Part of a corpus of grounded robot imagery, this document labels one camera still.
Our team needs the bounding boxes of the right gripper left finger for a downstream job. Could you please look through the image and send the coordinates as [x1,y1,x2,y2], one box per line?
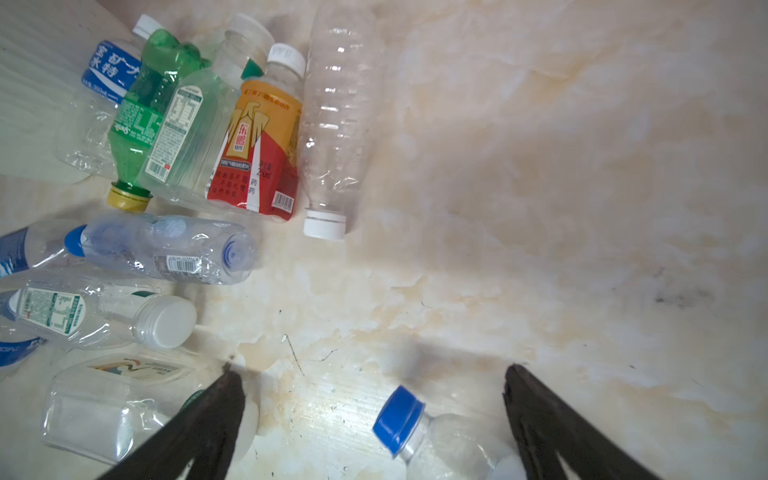
[101,370,246,480]

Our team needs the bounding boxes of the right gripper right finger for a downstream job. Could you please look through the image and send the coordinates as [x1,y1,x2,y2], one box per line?
[503,364,658,480]

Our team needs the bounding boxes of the blue label bottle blue cap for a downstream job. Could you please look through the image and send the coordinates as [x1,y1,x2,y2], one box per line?
[372,385,527,479]

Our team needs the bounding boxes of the clear square bottle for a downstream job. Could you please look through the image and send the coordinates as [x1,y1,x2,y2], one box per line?
[5,284,198,350]
[41,349,225,465]

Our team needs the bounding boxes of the orange red drink bottle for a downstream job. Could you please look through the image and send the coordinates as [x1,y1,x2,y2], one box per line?
[206,43,306,221]

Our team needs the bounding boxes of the clear ribbed bottle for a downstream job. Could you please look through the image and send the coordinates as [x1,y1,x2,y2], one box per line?
[298,1,383,241]

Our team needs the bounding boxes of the blue label bottle near bin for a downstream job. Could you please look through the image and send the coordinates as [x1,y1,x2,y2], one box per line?
[55,14,162,180]

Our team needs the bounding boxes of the long clear crushed bottle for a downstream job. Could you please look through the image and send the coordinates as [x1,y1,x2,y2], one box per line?
[64,212,257,285]

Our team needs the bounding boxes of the blue label bottle lower left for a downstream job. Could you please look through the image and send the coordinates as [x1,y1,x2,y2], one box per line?
[1,291,45,379]

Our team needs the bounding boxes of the flat blue label bottle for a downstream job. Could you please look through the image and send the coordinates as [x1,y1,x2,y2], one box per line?
[1,219,84,277]

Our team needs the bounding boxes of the light green bottle yellow cap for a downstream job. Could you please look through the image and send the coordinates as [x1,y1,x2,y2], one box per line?
[107,28,211,213]

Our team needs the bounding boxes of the clear bottle green label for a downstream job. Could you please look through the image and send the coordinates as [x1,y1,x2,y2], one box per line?
[139,13,274,209]

